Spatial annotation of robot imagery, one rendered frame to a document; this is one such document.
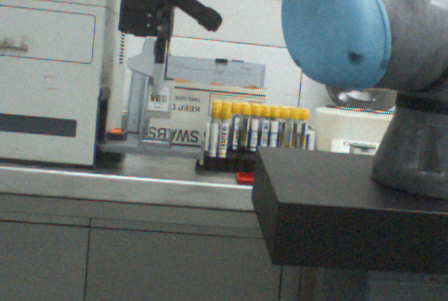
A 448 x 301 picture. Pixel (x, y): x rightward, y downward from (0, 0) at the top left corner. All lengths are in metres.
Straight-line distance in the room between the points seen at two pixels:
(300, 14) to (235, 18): 1.05
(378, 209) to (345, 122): 0.73
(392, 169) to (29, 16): 0.61
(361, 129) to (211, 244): 0.59
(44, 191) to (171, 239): 0.74
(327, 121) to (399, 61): 0.75
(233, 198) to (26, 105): 0.35
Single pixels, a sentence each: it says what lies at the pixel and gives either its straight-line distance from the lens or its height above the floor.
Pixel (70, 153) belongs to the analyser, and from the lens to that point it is 0.99.
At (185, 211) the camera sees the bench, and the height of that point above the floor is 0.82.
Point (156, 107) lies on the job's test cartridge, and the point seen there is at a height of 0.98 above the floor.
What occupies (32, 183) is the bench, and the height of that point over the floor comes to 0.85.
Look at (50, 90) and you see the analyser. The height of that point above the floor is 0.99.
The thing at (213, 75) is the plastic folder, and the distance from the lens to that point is 1.58.
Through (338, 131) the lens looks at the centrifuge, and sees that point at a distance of 1.28.
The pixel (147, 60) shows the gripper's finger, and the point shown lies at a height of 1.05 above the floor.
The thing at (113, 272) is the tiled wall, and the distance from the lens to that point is 1.70.
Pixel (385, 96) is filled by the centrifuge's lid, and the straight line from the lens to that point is 1.59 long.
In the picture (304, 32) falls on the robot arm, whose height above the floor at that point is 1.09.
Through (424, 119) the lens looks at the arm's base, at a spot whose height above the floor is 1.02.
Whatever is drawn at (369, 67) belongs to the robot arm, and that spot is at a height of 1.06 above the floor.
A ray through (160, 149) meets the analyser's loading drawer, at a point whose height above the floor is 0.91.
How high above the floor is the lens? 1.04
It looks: 3 degrees down
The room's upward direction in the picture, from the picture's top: 6 degrees clockwise
